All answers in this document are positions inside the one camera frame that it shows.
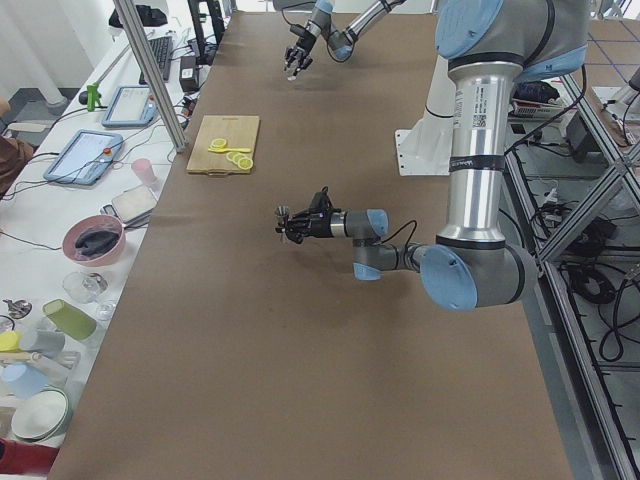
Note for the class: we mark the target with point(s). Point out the pink tumbler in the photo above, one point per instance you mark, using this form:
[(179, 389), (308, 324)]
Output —
[(143, 169)]

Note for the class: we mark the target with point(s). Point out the black keyboard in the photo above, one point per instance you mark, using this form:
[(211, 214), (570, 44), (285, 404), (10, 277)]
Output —
[(161, 48)]

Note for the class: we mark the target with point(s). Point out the wine glass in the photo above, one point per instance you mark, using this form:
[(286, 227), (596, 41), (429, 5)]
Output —
[(86, 288)]

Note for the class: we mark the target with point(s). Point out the pink bowl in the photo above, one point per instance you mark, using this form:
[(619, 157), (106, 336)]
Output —
[(105, 222)]

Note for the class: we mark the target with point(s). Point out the silver kitchen scale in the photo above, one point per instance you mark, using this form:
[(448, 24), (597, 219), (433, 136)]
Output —
[(133, 207)]

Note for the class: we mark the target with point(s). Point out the blue teach pendant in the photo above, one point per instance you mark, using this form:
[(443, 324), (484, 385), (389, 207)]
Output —
[(130, 106), (85, 159)]

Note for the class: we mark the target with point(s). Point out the yellow plastic knife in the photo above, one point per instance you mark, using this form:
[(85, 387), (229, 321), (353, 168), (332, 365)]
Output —
[(226, 150)]

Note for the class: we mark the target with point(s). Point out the blue teach pendant near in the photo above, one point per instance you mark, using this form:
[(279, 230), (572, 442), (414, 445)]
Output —
[(85, 159)]

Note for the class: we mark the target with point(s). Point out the lemon slice near blade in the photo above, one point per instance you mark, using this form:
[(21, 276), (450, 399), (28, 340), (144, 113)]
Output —
[(219, 143)]

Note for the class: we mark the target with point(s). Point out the grey cup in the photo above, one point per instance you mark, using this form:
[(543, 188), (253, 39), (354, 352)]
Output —
[(48, 343)]

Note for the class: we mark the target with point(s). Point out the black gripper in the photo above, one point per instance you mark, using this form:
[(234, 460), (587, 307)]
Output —
[(320, 226), (305, 40)]

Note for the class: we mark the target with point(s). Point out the middle lemon slice of row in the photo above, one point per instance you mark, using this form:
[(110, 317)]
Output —
[(237, 159)]

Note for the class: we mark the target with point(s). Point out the wooden cutting board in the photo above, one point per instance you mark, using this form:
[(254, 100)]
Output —
[(238, 130)]

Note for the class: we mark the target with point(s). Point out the dark grey cloth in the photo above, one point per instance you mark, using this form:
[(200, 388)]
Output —
[(96, 242)]

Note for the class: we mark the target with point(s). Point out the green cup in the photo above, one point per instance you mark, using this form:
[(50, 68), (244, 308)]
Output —
[(69, 319)]

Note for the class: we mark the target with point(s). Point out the lower lemon slice of row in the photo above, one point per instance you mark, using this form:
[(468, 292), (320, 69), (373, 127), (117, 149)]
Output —
[(247, 164)]

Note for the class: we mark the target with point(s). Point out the wooden cup rack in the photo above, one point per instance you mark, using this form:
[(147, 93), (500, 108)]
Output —
[(58, 368)]

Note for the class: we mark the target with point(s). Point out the clear glass measuring cup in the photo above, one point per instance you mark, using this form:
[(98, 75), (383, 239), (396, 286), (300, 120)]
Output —
[(292, 76)]

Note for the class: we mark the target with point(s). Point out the white green bowl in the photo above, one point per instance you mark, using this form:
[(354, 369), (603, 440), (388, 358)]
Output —
[(42, 416)]

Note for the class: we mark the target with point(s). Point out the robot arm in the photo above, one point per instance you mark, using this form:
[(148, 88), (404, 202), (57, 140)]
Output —
[(340, 43), (489, 47)]

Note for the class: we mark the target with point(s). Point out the light blue cup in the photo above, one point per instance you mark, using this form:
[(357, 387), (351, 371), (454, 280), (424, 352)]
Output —
[(24, 380)]

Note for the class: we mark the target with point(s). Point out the blue teach pendant far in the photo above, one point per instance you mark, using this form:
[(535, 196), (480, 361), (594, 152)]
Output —
[(130, 106)]

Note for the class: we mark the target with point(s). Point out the aluminium frame post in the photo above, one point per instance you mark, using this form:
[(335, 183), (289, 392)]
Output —
[(139, 43)]

